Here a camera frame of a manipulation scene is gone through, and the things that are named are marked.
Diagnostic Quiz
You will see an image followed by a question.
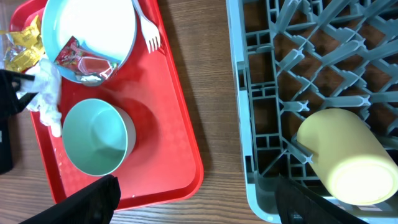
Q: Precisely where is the white plastic fork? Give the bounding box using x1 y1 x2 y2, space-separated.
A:
132 0 161 53

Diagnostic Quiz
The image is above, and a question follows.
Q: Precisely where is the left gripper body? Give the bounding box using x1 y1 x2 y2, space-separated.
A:
1 69 35 174

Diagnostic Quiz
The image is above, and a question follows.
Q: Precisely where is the red serving tray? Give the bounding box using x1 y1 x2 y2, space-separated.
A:
8 0 205 212

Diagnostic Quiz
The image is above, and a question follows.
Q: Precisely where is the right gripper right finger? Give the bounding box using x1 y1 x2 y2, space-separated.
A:
275 176 366 224

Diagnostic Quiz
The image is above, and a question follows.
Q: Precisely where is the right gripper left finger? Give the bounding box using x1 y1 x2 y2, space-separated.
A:
21 175 121 224

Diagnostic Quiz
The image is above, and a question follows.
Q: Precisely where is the light blue plate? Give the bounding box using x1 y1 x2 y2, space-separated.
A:
41 0 137 85

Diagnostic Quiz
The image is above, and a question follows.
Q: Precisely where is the grey dishwasher rack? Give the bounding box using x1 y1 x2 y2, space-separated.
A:
226 0 397 223

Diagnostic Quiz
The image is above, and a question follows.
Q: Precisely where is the mint green bowl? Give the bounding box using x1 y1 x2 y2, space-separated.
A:
62 98 137 176

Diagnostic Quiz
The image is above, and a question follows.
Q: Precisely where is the yellow snack wrapper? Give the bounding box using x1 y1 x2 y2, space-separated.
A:
1 16 45 72

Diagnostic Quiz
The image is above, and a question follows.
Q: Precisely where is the red foil snack wrapper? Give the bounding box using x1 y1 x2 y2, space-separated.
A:
55 36 118 86

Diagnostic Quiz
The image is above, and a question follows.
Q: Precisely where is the yellow cup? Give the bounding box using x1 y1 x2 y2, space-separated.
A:
297 108 397 205

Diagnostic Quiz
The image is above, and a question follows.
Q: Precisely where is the white napkin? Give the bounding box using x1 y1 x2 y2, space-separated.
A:
16 57 62 138

